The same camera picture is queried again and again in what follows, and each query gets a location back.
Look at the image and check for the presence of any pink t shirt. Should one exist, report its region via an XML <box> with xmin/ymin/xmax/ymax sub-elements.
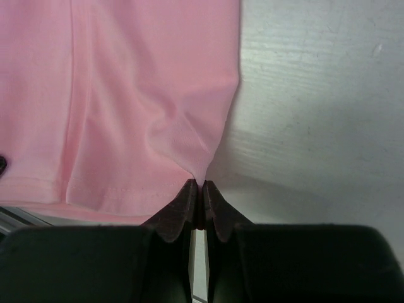
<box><xmin>1</xmin><ymin>1</ymin><xmax>240</xmax><ymax>224</ymax></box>

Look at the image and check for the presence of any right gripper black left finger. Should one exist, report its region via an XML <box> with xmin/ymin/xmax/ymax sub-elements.
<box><xmin>1</xmin><ymin>180</ymin><xmax>198</xmax><ymax>302</ymax></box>

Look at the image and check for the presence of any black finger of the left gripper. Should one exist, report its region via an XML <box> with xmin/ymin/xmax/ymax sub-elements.
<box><xmin>0</xmin><ymin>155</ymin><xmax>8</xmax><ymax>177</ymax></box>

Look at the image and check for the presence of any aluminium rail frame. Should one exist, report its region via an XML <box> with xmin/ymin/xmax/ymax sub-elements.
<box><xmin>0</xmin><ymin>207</ymin><xmax>52</xmax><ymax>235</ymax></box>

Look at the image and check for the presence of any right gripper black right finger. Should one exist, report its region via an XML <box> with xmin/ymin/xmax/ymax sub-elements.
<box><xmin>203</xmin><ymin>181</ymin><xmax>403</xmax><ymax>302</ymax></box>

